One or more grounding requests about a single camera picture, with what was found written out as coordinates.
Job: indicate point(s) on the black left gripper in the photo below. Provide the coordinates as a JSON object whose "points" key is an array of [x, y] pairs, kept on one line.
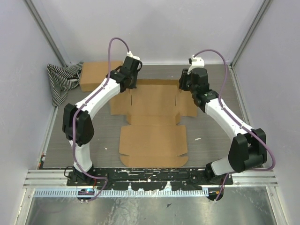
{"points": [[133, 85]]}

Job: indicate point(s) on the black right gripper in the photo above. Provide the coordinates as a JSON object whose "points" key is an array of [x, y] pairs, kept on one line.
{"points": [[183, 80]]}

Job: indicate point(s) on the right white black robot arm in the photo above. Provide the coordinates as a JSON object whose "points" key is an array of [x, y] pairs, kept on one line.
{"points": [[248, 145]]}

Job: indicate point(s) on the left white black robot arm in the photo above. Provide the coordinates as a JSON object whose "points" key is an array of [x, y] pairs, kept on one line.
{"points": [[77, 119]]}

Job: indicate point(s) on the closed brown cardboard box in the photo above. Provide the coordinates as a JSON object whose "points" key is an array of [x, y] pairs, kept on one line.
{"points": [[92, 75]]}

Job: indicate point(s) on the striped black white cloth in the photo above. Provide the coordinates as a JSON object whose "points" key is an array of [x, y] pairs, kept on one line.
{"points": [[62, 80]]}

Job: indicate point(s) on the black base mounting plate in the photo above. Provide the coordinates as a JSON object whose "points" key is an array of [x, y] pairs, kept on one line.
{"points": [[147, 179]]}

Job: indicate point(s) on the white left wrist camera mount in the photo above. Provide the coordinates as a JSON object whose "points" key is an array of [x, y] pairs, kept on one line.
{"points": [[132, 54]]}

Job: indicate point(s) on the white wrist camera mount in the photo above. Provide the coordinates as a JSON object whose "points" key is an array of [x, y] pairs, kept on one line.
{"points": [[195, 62], [132, 54]]}

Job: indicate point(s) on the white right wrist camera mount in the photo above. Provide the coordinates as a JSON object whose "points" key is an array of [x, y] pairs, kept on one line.
{"points": [[195, 62]]}

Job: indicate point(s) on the right aluminium corner post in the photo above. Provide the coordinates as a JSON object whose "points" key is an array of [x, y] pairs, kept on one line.
{"points": [[255, 23]]}

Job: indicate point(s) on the aluminium corner post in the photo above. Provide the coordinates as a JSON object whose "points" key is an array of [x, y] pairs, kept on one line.
{"points": [[255, 23], [42, 18]]}

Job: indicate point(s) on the left aluminium corner post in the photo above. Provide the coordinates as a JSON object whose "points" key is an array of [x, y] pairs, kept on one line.
{"points": [[42, 18]]}

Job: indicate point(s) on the aluminium front rail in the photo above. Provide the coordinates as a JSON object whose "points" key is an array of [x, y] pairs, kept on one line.
{"points": [[50, 178]]}

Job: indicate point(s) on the white slotted cable duct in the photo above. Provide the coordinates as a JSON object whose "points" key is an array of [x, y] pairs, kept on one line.
{"points": [[89, 192]]}

